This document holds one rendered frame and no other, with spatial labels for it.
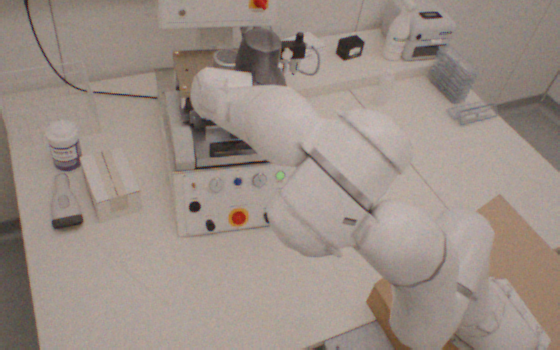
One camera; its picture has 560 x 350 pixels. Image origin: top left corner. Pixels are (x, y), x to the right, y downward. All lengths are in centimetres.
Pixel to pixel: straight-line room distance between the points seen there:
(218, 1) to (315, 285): 80
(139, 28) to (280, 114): 127
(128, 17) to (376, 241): 139
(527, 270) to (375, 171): 69
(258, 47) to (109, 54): 101
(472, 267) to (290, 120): 41
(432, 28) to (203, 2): 103
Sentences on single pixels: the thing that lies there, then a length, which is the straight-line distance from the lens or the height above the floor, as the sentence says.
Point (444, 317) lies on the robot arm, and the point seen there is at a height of 123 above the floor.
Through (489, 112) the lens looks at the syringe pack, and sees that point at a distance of 211.
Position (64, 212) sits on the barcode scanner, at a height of 81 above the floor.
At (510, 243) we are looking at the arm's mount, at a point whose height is 104.
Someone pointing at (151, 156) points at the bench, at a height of 75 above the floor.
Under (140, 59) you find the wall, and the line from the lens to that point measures 198.
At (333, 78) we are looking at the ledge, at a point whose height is 80.
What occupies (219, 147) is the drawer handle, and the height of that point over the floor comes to 101.
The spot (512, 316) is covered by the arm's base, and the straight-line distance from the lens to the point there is 117.
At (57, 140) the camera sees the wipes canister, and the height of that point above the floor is 89.
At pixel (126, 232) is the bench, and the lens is 147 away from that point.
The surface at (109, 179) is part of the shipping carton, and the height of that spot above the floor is 84.
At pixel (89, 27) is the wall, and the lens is 187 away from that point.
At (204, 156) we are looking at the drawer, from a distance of 135.
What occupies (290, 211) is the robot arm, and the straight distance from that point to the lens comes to 65.
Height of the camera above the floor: 193
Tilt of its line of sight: 45 degrees down
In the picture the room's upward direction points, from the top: 10 degrees clockwise
